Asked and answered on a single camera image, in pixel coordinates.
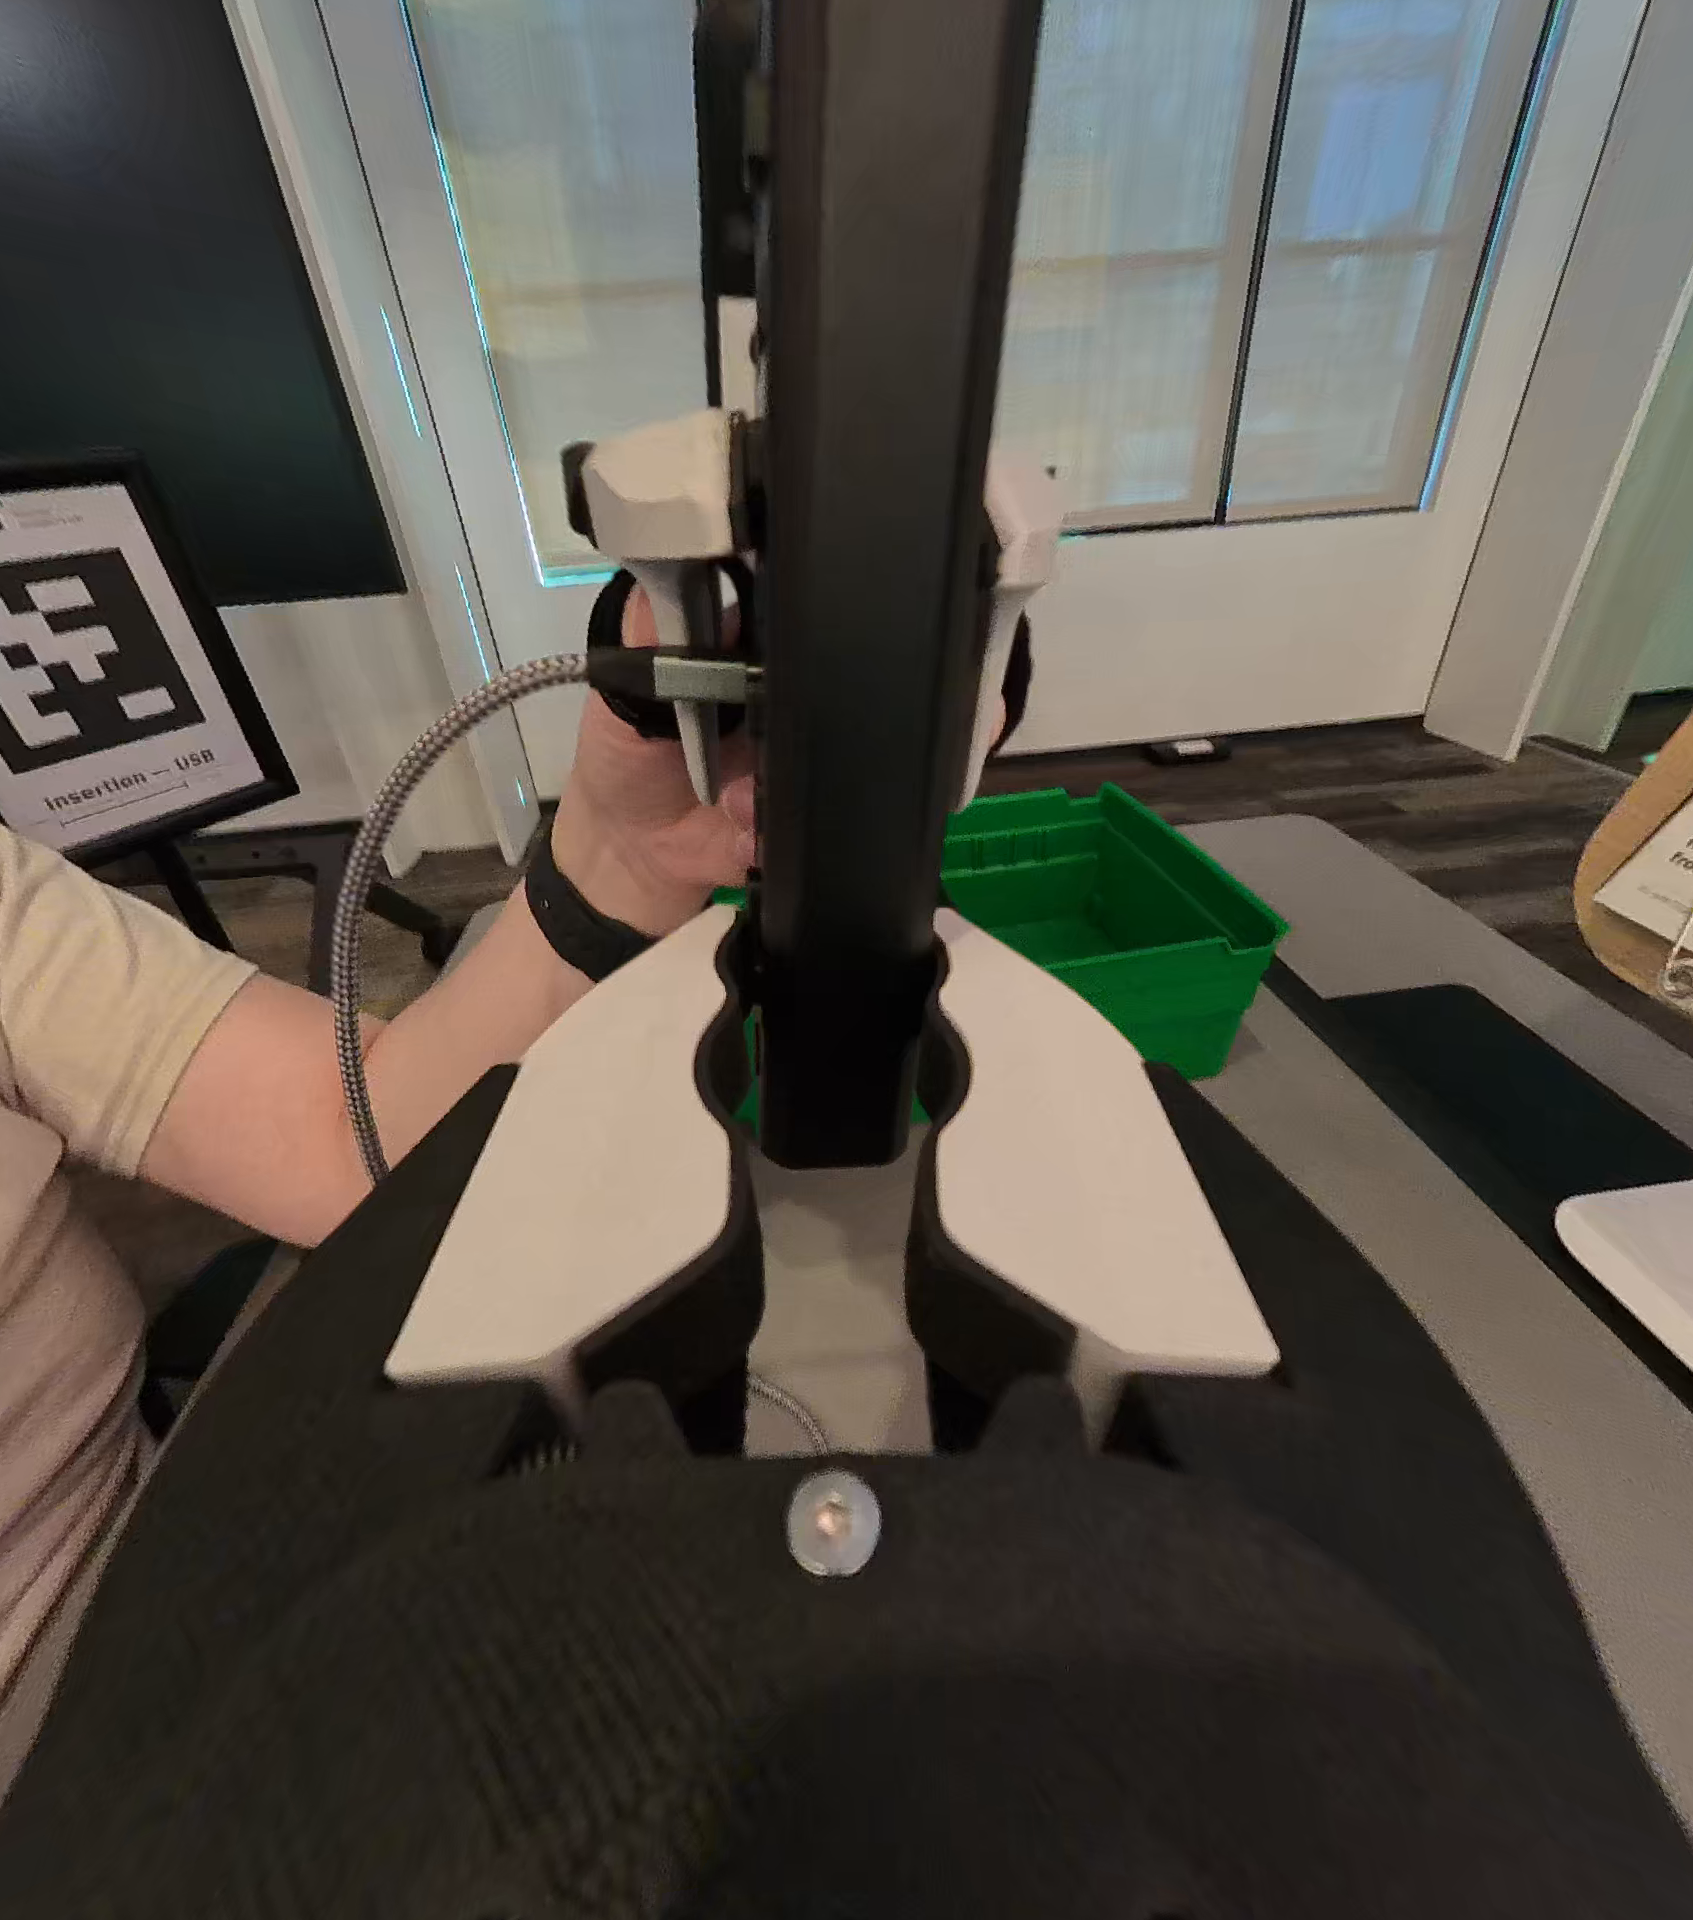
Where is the grey braided usb cable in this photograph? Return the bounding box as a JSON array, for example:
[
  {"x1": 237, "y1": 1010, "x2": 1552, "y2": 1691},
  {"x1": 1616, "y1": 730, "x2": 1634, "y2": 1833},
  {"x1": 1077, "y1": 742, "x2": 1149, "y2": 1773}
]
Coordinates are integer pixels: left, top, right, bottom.
[{"x1": 330, "y1": 643, "x2": 831, "y2": 1460}]

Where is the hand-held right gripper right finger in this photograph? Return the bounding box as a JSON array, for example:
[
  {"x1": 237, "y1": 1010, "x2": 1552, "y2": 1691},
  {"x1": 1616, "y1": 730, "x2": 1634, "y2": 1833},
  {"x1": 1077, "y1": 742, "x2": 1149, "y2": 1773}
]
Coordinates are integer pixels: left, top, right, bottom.
[{"x1": 910, "y1": 905, "x2": 1283, "y2": 1385}]

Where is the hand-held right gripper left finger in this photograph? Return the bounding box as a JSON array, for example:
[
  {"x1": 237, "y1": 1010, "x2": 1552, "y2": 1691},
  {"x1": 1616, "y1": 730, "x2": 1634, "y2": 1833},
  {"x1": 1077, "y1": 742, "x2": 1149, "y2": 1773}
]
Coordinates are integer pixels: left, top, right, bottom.
[{"x1": 385, "y1": 904, "x2": 769, "y2": 1389}]

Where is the large window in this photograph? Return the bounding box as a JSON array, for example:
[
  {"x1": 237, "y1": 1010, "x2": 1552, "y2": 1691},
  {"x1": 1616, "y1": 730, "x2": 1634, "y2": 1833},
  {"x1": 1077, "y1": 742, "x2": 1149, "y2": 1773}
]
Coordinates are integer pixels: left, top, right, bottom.
[{"x1": 402, "y1": 0, "x2": 1558, "y2": 588}]

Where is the person's left hand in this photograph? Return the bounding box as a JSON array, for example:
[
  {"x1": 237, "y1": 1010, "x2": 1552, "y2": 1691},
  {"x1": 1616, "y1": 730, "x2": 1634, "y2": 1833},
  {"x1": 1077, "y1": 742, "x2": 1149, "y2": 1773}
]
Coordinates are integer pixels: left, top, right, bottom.
[{"x1": 551, "y1": 703, "x2": 773, "y2": 936}]

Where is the black wall screen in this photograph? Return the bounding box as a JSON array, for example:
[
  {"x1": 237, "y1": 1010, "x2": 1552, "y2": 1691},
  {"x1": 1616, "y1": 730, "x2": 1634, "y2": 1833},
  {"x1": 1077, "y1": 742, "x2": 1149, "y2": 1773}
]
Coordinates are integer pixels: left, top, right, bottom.
[{"x1": 0, "y1": 0, "x2": 409, "y2": 611}]

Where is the instruction sheet on wooden stand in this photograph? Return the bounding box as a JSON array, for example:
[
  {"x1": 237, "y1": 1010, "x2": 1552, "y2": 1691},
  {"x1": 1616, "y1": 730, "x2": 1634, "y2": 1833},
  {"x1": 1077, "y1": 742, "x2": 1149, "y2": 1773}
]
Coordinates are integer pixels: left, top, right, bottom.
[{"x1": 1574, "y1": 583, "x2": 1693, "y2": 1000}]

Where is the dark grey usb hub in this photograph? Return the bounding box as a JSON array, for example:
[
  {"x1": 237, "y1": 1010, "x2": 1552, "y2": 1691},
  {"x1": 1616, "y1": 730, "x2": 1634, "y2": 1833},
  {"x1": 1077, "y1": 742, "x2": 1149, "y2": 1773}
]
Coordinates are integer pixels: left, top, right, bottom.
[{"x1": 750, "y1": 0, "x2": 1046, "y2": 1172}]

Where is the black framed tag sign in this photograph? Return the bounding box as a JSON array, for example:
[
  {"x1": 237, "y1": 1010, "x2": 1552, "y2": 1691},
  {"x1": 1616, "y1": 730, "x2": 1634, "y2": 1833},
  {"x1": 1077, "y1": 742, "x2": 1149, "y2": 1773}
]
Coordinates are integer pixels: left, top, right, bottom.
[{"x1": 0, "y1": 446, "x2": 465, "y2": 970}]

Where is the black wristband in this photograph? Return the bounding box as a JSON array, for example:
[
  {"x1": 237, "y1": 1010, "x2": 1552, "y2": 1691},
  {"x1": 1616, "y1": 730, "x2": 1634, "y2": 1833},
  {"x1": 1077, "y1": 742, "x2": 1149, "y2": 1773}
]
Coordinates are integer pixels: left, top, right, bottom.
[{"x1": 523, "y1": 815, "x2": 656, "y2": 988}]

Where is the dark desk cable cover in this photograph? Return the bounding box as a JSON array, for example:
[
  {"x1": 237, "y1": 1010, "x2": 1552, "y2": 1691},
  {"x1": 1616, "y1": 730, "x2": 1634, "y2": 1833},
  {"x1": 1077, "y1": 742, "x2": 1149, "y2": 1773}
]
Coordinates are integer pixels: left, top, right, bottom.
[{"x1": 1258, "y1": 960, "x2": 1693, "y2": 1278}]

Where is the green plastic bin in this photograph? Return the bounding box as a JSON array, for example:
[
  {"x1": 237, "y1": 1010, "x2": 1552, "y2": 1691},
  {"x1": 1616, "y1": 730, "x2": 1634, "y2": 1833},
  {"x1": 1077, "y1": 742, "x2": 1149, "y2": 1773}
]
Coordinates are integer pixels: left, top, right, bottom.
[{"x1": 730, "y1": 780, "x2": 1293, "y2": 1130}]

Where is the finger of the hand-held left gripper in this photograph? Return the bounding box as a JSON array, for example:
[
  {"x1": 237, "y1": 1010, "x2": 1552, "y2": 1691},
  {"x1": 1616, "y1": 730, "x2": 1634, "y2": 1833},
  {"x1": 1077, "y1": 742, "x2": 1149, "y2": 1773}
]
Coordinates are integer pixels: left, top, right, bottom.
[
  {"x1": 561, "y1": 408, "x2": 760, "y2": 808},
  {"x1": 963, "y1": 461, "x2": 1062, "y2": 808}
]

